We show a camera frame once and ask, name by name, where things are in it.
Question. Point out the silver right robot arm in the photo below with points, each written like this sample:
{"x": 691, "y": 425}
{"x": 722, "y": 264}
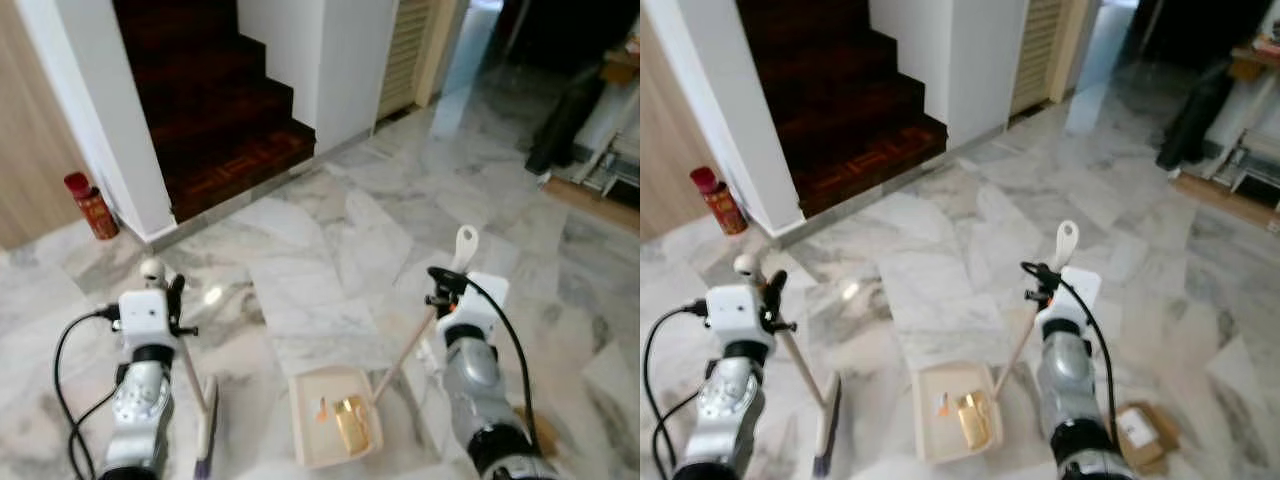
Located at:
{"x": 1070, "y": 378}
{"x": 478, "y": 378}

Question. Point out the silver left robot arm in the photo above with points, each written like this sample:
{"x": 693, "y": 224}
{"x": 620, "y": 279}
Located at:
{"x": 140, "y": 405}
{"x": 725, "y": 405}

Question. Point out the red cylindrical canister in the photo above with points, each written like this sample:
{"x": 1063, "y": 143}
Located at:
{"x": 95, "y": 210}
{"x": 722, "y": 205}

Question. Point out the gold shiny packet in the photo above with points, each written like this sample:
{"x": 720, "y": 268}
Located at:
{"x": 973, "y": 422}
{"x": 351, "y": 425}

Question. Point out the small orange white scrap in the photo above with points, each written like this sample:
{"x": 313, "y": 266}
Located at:
{"x": 322, "y": 409}
{"x": 942, "y": 404}

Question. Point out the brown wooden board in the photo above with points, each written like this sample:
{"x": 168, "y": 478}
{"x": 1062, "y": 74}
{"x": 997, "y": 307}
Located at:
{"x": 590, "y": 203}
{"x": 1225, "y": 198}

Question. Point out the small cardboard box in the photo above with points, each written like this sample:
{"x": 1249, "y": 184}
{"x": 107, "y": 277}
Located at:
{"x": 546, "y": 436}
{"x": 1145, "y": 435}

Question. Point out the dark wooden staircase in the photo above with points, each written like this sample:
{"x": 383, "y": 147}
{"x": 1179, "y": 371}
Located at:
{"x": 850, "y": 110}
{"x": 215, "y": 120}

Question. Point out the tall black bag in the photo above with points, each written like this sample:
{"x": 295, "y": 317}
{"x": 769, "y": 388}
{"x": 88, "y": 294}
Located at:
{"x": 1192, "y": 120}
{"x": 562, "y": 125}

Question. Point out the beige louvered door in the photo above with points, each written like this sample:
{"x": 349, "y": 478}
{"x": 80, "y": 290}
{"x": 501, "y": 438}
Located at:
{"x": 405, "y": 55}
{"x": 1035, "y": 50}

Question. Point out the white cabinet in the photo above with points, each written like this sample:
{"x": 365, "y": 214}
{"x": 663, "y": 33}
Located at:
{"x": 615, "y": 125}
{"x": 1250, "y": 130}

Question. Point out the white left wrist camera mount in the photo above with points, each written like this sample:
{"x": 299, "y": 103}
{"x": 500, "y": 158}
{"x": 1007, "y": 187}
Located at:
{"x": 145, "y": 315}
{"x": 735, "y": 310}

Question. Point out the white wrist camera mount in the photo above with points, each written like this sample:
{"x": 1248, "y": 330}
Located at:
{"x": 145, "y": 315}
{"x": 735, "y": 310}
{"x": 485, "y": 305}
{"x": 1075, "y": 295}

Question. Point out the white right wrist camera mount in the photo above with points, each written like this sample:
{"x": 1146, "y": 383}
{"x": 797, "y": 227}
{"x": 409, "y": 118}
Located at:
{"x": 1075, "y": 295}
{"x": 485, "y": 305}

